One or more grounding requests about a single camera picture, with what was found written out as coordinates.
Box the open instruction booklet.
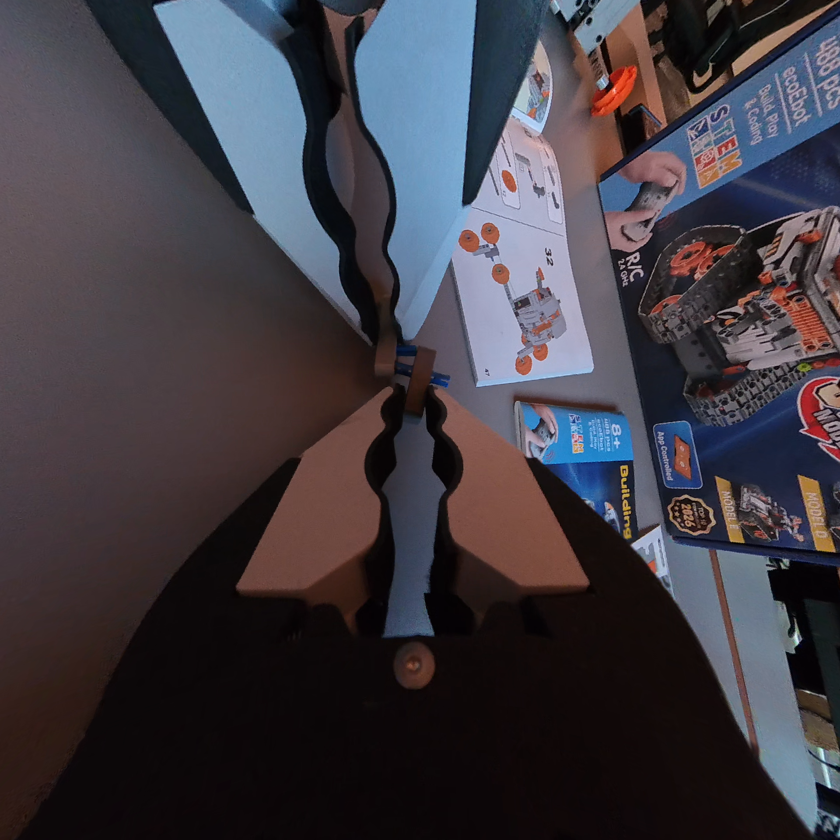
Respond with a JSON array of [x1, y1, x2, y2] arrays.
[[449, 39, 596, 389]]

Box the grey desk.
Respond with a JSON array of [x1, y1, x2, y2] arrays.
[[0, 0, 821, 840]]

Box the blue robot kit manual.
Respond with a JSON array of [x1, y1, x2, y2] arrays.
[[512, 399, 640, 543]]

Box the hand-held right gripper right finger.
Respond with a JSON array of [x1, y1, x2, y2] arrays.
[[425, 387, 589, 636]]

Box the dark grey technic beam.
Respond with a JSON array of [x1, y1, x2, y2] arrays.
[[373, 290, 404, 382]]

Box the grey orange toy robot model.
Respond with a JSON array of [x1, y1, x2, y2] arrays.
[[550, 0, 642, 119]]

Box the light grey technic beam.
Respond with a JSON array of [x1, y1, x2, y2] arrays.
[[400, 346, 438, 419]]

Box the blue robot kit box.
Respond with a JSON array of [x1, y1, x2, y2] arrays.
[[597, 0, 840, 568]]

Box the orange white booklet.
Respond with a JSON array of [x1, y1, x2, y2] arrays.
[[629, 522, 677, 599]]

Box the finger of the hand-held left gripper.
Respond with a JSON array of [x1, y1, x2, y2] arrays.
[[153, 0, 395, 347], [353, 0, 478, 339]]

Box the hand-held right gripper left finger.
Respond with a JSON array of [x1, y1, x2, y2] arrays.
[[235, 386, 403, 636]]

